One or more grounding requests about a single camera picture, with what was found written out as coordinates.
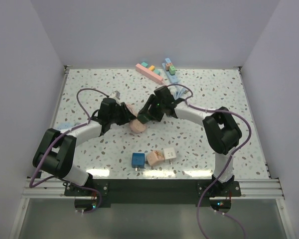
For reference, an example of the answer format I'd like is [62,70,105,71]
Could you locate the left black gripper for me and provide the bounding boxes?
[109,102,136,125]

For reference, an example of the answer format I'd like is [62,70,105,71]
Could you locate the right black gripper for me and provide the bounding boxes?
[140,95,164,122]

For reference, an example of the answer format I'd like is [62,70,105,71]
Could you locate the pink patterned cube plug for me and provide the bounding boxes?
[146,150,165,166]

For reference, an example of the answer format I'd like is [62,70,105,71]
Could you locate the pink power strip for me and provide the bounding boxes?
[136,63,164,85]

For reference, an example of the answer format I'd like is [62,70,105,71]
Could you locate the white cube plug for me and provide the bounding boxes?
[163,147,177,164]

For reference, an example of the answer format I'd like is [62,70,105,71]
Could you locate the blue round socket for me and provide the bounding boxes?
[56,122,75,130]

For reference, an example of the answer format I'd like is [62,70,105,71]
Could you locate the yellow cube plug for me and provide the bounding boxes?
[149,65,155,71]

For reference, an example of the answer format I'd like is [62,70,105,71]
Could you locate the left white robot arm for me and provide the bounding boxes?
[32,97,137,195]

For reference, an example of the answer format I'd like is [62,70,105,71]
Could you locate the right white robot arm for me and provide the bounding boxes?
[137,86,242,196]

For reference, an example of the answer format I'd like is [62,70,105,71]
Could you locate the orange cube plug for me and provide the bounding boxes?
[165,63,173,71]

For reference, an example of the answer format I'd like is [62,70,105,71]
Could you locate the blue power strip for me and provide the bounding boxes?
[162,63,179,84]

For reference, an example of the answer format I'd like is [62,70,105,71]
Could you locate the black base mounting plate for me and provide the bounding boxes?
[63,179,242,210]

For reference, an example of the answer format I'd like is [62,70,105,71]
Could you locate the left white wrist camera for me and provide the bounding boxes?
[110,91,120,101]

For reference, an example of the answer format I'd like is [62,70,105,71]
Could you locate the blue coiled strip cord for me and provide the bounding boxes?
[174,84,190,97]

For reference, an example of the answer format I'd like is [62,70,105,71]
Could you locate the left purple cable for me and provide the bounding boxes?
[29,88,105,215]

